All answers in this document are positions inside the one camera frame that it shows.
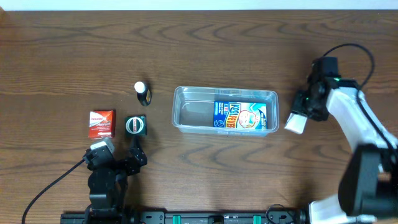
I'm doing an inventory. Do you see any dark green ointment box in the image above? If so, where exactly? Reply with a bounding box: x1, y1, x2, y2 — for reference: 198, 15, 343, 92
124, 115, 147, 136

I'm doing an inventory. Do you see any white Panadol box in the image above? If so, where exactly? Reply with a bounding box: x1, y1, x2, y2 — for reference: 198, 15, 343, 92
284, 113, 308, 134

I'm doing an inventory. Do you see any red Panadol box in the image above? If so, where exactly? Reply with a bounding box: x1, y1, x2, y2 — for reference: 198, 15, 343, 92
88, 110, 116, 139

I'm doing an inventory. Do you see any dark bottle white cap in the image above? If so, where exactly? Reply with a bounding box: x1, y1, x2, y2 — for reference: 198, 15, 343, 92
134, 82, 152, 106

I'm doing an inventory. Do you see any clear plastic container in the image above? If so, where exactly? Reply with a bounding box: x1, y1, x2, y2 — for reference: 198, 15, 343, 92
172, 86, 279, 136

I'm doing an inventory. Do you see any blue Kool Fever box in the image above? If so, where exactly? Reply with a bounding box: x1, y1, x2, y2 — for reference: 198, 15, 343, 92
213, 101, 267, 130

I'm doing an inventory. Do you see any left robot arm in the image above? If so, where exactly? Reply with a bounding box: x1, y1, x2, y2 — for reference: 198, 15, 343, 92
83, 136, 147, 220

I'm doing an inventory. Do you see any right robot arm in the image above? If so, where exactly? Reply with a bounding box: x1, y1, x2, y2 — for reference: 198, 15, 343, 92
285, 78, 397, 223

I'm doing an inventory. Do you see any black mounting rail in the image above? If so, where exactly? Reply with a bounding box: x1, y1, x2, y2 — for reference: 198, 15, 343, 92
60, 208, 310, 224

